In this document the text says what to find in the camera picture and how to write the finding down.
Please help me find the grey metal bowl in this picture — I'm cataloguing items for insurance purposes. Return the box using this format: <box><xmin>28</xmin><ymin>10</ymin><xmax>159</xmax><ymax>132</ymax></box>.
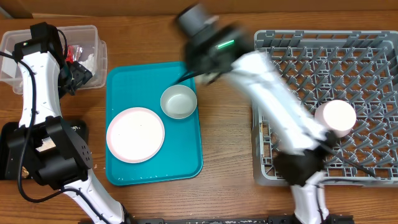
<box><xmin>160</xmin><ymin>85</ymin><xmax>197</xmax><ymax>119</ymax></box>

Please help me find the red snack wrapper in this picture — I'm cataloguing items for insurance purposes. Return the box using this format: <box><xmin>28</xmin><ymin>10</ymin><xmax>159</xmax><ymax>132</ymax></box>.
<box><xmin>66</xmin><ymin>45</ymin><xmax>83</xmax><ymax>63</ymax></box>

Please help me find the white napkin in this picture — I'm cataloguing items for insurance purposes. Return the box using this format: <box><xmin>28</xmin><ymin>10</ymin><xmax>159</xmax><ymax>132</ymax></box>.
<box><xmin>80</xmin><ymin>54</ymin><xmax>95</xmax><ymax>73</ymax></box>

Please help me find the large white plate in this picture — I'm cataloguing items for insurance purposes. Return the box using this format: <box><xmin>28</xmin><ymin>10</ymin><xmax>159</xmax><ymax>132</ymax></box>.
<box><xmin>106</xmin><ymin>107</ymin><xmax>165</xmax><ymax>164</ymax></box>

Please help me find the white paper cup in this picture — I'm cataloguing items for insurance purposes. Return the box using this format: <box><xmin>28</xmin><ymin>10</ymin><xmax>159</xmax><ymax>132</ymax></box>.
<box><xmin>195</xmin><ymin>73</ymin><xmax>218</xmax><ymax>85</ymax></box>

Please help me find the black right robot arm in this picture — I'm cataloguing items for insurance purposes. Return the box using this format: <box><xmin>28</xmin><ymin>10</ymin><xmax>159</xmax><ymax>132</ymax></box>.
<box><xmin>174</xmin><ymin>4</ymin><xmax>337</xmax><ymax>223</ymax></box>

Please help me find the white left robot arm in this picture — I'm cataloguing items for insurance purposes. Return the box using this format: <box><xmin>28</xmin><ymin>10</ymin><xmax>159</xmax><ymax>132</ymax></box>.
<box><xmin>1</xmin><ymin>22</ymin><xmax>134</xmax><ymax>223</ymax></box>

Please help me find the grey dishwasher rack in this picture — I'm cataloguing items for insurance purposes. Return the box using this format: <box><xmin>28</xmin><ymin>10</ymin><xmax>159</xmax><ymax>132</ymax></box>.
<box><xmin>254</xmin><ymin>30</ymin><xmax>397</xmax><ymax>187</ymax></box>

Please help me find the clear plastic bin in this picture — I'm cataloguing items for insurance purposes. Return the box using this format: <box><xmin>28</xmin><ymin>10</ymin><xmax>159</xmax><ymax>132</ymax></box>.
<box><xmin>1</xmin><ymin>25</ymin><xmax>108</xmax><ymax>95</ymax></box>

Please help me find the brown cardboard backdrop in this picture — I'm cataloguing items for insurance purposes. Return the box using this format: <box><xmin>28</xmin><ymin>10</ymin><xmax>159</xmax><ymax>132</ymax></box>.
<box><xmin>1</xmin><ymin>0</ymin><xmax>397</xmax><ymax>18</ymax></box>

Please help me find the teal plastic tray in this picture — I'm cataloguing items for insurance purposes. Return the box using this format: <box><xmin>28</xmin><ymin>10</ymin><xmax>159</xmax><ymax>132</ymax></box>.
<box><xmin>105</xmin><ymin>62</ymin><xmax>203</xmax><ymax>186</ymax></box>

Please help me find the black plastic tray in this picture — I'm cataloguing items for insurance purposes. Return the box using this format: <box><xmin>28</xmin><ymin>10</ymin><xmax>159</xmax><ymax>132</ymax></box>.
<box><xmin>1</xmin><ymin>119</ymin><xmax>89</xmax><ymax>180</ymax></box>

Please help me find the brown food scrap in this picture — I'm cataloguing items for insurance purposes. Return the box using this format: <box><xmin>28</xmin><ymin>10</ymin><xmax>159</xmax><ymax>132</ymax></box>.
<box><xmin>21</xmin><ymin>167</ymin><xmax>29</xmax><ymax>179</ymax></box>

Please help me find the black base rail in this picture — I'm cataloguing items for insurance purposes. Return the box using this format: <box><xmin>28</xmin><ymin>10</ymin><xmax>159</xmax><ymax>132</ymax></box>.
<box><xmin>136</xmin><ymin>215</ymin><xmax>354</xmax><ymax>224</ymax></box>

